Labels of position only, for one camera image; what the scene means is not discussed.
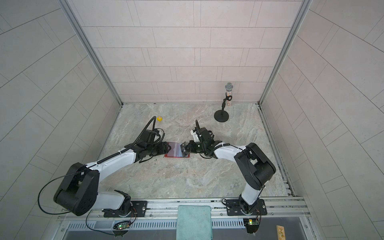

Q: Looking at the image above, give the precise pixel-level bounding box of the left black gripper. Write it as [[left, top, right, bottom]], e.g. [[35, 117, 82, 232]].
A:
[[145, 141, 173, 156]]

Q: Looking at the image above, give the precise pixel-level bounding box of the red leather card holder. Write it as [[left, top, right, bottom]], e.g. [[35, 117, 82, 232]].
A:
[[165, 142, 190, 158]]

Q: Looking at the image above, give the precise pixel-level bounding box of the clear case with credit cards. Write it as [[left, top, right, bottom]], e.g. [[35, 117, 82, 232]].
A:
[[180, 142, 190, 158]]

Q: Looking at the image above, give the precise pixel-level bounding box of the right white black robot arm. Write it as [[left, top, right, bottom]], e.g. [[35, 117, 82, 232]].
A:
[[181, 127, 276, 215]]

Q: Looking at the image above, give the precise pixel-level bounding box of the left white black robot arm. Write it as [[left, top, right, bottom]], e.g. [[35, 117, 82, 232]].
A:
[[53, 129, 172, 217]]

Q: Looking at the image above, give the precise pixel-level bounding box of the black microphone stand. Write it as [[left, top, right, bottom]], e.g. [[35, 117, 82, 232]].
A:
[[214, 83, 234, 123]]

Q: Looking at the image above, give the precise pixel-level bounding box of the teal folded cloth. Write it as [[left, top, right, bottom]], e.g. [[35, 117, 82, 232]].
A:
[[176, 205, 213, 240]]

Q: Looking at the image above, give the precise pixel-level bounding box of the left green circuit board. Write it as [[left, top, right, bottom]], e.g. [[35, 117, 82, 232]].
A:
[[113, 221, 131, 231]]

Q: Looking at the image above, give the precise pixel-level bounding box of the green circuit board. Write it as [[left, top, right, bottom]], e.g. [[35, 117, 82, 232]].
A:
[[243, 219, 260, 234], [113, 221, 131, 231]]

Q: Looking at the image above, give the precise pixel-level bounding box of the right green circuit board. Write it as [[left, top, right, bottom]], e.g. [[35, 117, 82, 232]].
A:
[[243, 219, 260, 234]]

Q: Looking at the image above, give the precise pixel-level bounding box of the wooden block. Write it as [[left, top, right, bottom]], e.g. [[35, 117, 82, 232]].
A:
[[277, 226, 286, 240]]

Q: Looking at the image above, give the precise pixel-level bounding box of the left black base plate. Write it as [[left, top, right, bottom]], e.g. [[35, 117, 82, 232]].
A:
[[102, 201, 148, 218]]

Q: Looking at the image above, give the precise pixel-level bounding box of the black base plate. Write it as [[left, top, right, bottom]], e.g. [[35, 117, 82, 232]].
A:
[[102, 201, 148, 218], [221, 198, 268, 216]]

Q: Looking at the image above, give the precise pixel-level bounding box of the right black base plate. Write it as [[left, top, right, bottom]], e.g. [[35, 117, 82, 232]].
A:
[[221, 198, 268, 216]]

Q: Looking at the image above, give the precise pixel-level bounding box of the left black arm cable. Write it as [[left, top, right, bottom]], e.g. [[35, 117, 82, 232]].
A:
[[37, 116, 158, 236]]

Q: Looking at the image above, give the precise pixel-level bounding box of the aluminium mounting rail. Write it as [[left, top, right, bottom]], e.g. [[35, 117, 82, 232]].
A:
[[52, 197, 311, 221]]

